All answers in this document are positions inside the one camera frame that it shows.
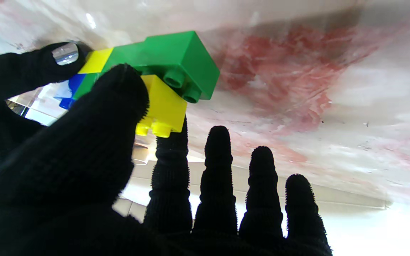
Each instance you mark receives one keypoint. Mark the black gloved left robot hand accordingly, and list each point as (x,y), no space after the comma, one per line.
(66,177)

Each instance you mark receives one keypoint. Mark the blue toy brick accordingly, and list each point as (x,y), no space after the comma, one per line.
(70,90)

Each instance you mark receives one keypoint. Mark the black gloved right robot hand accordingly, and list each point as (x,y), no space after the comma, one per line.
(9,81)

